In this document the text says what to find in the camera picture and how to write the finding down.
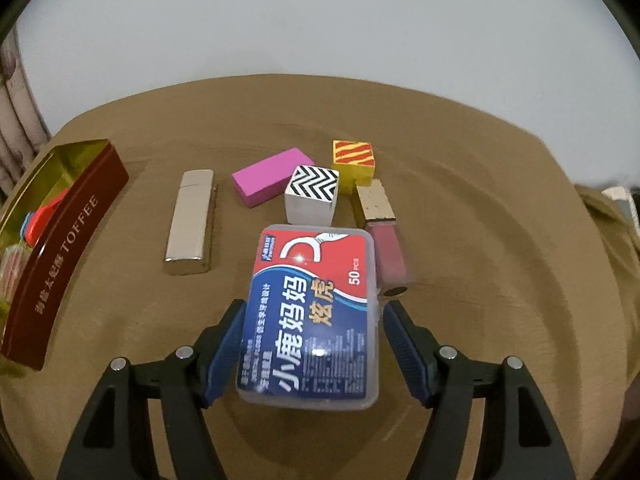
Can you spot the yellow red striped cube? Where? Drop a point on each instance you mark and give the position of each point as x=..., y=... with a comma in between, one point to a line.
x=355, y=162

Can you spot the pink rectangular block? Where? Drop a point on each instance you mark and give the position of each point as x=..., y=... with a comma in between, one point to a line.
x=269, y=177

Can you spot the pink lip gloss gold cap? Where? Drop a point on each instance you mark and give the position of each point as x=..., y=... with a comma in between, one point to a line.
x=374, y=214

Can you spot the gold red toffee tin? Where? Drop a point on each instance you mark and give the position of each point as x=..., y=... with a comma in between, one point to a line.
x=94, y=175

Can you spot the dental floss plastic box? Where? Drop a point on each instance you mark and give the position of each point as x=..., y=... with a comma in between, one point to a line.
x=310, y=331

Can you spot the clear box pink contents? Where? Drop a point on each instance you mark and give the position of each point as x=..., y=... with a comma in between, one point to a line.
x=13, y=264

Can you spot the patterned beige curtain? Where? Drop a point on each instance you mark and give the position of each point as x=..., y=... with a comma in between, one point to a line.
x=23, y=133

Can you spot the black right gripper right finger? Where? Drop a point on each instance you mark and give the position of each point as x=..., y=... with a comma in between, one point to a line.
x=520, y=438

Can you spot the tan fabric tablecloth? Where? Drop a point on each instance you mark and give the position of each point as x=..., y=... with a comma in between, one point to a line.
x=506, y=254

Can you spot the black white zigzag cube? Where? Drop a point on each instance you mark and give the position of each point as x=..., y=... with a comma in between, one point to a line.
x=311, y=196

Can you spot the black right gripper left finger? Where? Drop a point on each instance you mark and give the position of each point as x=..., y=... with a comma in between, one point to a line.
x=113, y=436

